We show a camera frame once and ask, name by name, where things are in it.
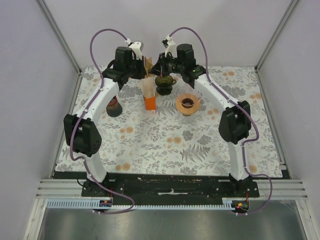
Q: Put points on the red capped dark bottle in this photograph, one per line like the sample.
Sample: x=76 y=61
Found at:
x=114 y=108

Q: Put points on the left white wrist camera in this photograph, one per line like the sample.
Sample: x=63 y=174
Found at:
x=137 y=47

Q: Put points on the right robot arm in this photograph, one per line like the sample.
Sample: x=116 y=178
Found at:
x=234 y=125

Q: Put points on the green glass coffee dripper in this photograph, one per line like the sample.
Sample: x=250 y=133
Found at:
x=164 y=84

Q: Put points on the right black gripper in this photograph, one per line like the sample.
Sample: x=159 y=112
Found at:
x=159 y=68

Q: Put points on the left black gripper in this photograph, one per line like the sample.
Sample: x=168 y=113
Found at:
x=141 y=64

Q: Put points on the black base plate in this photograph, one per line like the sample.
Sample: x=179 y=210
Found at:
x=172 y=190

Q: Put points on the aluminium frame rail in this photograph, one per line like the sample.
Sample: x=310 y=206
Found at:
x=58 y=33

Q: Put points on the floral tablecloth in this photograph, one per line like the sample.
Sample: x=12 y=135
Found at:
x=164 y=141

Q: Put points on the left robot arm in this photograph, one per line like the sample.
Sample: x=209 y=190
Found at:
x=81 y=132

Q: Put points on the orange coffee filter box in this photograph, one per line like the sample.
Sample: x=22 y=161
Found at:
x=148 y=92

